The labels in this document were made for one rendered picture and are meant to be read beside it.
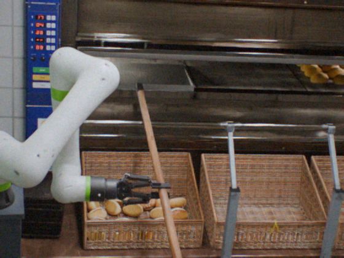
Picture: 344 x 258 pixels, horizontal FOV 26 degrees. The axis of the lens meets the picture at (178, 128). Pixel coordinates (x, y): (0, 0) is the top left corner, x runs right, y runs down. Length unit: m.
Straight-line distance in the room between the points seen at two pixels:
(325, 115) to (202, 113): 0.65
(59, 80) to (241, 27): 1.27
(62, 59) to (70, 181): 0.44
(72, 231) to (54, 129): 1.26
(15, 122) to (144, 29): 0.78
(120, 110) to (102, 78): 1.23
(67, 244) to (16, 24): 1.04
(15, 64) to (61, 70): 1.01
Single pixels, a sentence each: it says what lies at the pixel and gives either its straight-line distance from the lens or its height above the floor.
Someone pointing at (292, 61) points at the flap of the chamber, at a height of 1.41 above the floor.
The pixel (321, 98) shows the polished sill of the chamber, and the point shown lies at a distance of 3.91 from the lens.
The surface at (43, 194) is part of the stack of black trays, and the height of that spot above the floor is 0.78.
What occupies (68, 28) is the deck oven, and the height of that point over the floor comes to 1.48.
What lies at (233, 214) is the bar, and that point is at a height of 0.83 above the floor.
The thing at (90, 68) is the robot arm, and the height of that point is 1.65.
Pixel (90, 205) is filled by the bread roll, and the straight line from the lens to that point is 3.74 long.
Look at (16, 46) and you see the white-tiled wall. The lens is 3.60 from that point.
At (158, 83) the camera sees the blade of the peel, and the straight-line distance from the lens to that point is 3.78.
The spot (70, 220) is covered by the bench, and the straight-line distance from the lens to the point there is 3.72.
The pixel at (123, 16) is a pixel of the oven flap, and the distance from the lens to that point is 3.57.
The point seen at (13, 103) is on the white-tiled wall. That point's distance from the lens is 3.71.
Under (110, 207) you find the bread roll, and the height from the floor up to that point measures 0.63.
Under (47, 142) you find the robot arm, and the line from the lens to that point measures 2.43.
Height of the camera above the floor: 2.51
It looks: 24 degrees down
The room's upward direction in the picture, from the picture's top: 5 degrees clockwise
